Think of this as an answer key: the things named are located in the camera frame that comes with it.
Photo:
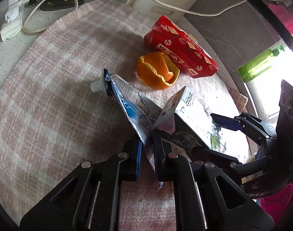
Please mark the pink cloth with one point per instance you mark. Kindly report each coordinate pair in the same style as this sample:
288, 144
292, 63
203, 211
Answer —
283, 16

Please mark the black dish with crumbs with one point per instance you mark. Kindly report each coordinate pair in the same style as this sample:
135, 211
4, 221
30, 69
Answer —
52, 5

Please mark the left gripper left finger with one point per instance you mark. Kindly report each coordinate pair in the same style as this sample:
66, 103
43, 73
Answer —
89, 197

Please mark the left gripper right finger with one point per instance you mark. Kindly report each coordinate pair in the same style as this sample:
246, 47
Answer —
205, 198

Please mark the pink checkered cloth mat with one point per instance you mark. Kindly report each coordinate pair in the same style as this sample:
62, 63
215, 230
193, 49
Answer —
51, 121

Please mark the orange peel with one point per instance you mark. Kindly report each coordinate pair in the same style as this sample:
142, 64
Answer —
157, 70

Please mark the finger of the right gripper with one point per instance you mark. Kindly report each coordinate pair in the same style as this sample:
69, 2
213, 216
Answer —
228, 162
257, 129

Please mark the white power plug adapter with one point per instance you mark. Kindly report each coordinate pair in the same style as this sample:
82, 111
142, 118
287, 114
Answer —
13, 23

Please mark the white milk carton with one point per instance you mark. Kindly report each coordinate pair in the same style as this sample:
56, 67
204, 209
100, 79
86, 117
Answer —
186, 123

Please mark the red snack carton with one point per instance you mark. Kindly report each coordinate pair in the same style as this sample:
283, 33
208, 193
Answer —
182, 48

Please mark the green dish soap bottle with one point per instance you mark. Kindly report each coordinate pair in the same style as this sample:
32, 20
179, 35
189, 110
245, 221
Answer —
259, 64

